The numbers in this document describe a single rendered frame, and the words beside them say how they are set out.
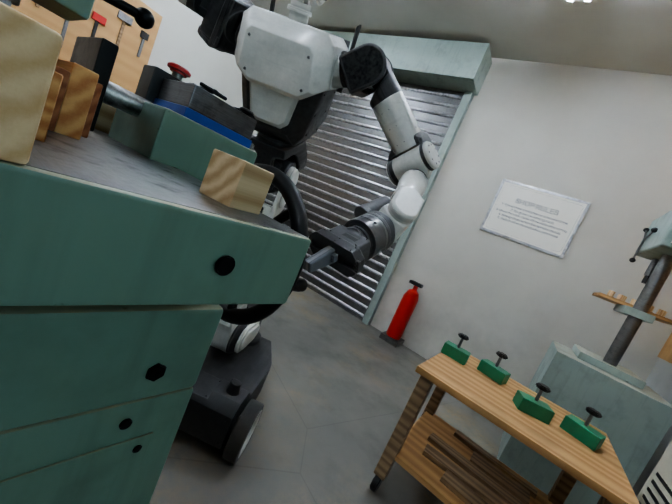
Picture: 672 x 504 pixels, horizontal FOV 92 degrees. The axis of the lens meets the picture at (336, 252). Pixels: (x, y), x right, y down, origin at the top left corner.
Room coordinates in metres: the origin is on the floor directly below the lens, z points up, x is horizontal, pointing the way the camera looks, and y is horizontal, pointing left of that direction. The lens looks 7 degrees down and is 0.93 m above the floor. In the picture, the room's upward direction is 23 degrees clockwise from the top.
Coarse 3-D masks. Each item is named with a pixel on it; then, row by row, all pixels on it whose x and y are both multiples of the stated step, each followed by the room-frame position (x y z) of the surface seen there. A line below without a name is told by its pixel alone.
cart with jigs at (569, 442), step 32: (448, 352) 1.38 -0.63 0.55; (416, 384) 1.13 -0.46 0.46; (448, 384) 1.07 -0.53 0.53; (480, 384) 1.20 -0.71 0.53; (512, 384) 1.37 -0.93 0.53; (544, 384) 1.14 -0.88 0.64; (416, 416) 1.13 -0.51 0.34; (512, 416) 1.03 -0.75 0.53; (544, 416) 1.09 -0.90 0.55; (576, 416) 1.31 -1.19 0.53; (416, 448) 1.20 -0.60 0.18; (448, 448) 1.26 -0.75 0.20; (480, 448) 1.37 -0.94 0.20; (544, 448) 0.90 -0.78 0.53; (576, 448) 0.99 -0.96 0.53; (608, 448) 1.11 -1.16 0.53; (448, 480) 1.07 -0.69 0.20; (480, 480) 1.16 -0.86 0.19; (512, 480) 1.23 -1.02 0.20; (576, 480) 1.21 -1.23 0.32; (608, 480) 0.87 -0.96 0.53
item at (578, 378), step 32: (640, 256) 1.93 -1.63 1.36; (640, 320) 1.66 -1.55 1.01; (576, 352) 1.76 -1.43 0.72; (608, 352) 1.69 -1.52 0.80; (576, 384) 1.57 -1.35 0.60; (608, 384) 1.52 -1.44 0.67; (640, 384) 1.55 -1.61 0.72; (608, 416) 1.49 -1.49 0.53; (640, 416) 1.44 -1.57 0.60; (512, 448) 1.62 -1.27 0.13; (640, 448) 1.41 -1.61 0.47; (544, 480) 1.53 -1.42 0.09
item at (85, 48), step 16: (80, 48) 0.36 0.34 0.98; (96, 48) 0.33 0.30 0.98; (112, 48) 0.33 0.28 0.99; (80, 64) 0.35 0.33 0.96; (96, 64) 0.32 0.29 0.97; (112, 64) 0.33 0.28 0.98; (112, 96) 0.37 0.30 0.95; (128, 96) 0.38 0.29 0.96; (96, 112) 0.33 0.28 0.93; (128, 112) 0.39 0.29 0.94
